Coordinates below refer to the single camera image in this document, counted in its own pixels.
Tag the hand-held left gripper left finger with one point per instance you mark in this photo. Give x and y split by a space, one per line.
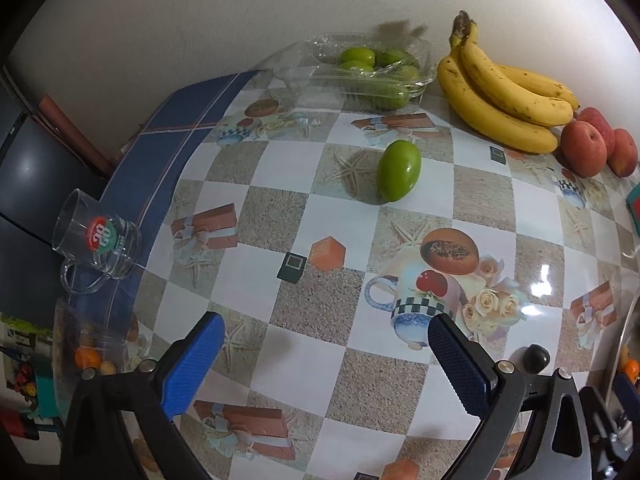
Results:
192 365

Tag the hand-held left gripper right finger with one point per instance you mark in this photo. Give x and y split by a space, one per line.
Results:
457 365

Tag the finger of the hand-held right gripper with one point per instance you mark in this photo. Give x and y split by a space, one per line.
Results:
627 391

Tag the small orange mandarin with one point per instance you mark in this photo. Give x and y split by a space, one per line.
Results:
87 357
631 370

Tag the metal bowl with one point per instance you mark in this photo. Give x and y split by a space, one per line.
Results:
617 345

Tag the clear plastic cup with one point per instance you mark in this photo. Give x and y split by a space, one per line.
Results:
65 330

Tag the dark round fruit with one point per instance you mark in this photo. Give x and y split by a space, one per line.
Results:
536 358

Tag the checkered printed tablecloth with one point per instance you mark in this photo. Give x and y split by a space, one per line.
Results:
345 380

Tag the clear glass mug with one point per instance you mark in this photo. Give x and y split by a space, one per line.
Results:
97 240

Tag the teal carton red label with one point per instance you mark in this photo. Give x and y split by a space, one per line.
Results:
635 207

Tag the green jujube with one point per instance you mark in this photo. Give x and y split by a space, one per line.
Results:
357 54
398 170
385 96
397 56
410 73
356 67

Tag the red apple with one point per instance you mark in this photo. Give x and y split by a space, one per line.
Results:
584 150
600 120
625 152

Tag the dark screen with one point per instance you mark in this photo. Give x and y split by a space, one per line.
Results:
30 185

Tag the yellow banana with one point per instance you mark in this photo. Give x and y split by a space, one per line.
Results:
535 84
505 92
490 120

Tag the brown board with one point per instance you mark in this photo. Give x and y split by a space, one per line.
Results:
65 130

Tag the clear plastic clamshell box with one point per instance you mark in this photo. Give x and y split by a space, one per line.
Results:
300 72

